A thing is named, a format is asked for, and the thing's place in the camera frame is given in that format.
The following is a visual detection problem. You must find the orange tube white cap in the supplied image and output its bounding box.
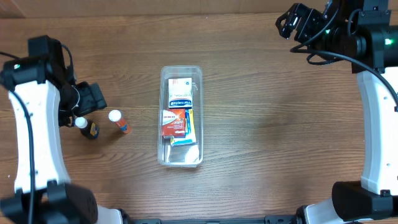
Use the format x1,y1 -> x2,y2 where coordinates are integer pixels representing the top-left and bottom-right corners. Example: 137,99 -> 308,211
108,110 -> 131,134

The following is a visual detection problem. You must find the white blue Hansaplast box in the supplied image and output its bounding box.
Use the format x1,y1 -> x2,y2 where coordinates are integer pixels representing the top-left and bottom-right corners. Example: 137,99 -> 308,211
168,78 -> 193,108

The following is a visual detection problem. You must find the red orange small box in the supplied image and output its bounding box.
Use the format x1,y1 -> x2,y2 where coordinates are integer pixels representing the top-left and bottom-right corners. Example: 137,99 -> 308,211
162,109 -> 186,138

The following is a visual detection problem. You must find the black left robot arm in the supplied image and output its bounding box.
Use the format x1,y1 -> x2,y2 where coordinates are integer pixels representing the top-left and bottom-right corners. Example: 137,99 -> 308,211
1,35 -> 131,223

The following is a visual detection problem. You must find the dark bottle white cap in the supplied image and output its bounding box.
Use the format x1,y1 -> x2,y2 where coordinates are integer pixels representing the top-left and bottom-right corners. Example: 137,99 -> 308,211
75,117 -> 100,140

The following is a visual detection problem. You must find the clear plastic container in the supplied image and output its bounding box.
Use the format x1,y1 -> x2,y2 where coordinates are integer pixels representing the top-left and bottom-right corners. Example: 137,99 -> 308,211
158,65 -> 204,167

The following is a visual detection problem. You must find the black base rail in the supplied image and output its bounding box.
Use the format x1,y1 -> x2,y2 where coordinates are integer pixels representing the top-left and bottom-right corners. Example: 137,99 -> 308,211
124,215 -> 305,224

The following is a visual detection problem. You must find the blue yellow VapoDrops box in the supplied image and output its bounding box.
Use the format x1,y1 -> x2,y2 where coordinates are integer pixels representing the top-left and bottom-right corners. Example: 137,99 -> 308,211
170,109 -> 197,146

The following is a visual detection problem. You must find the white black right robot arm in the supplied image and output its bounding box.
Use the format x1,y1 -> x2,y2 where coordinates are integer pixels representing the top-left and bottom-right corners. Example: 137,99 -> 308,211
268,0 -> 397,223

